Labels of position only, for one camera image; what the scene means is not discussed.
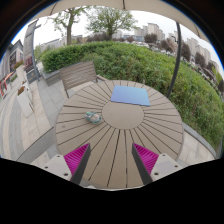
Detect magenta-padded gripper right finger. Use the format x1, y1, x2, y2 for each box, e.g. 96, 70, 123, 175
131, 142, 184, 186

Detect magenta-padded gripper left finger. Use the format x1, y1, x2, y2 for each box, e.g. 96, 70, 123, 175
42, 142, 92, 186

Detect transparent green computer mouse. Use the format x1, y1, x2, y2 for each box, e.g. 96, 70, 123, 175
83, 111, 103, 125

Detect blue rectangular mouse pad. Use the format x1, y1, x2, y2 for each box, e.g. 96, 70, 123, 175
110, 85, 151, 107

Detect white flower planter box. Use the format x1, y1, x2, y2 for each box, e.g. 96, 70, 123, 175
16, 84, 35, 119

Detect grey slatted outdoor chair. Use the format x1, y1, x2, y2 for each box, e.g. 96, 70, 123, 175
59, 60, 108, 99

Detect green trimmed hedge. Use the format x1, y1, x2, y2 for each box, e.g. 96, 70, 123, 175
40, 40, 224, 151

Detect curved black umbrella pole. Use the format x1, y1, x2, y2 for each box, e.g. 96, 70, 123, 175
166, 21, 183, 100

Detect tall dark sign pillar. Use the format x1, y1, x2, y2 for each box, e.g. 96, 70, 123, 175
23, 19, 42, 84

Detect tall thin-trunked tree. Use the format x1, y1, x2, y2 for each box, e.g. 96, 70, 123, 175
49, 5, 92, 46

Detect distant high-rise buildings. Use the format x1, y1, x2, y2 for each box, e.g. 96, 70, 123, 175
36, 22, 215, 68

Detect round leafy green tree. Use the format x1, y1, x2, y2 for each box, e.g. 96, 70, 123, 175
85, 6, 138, 42

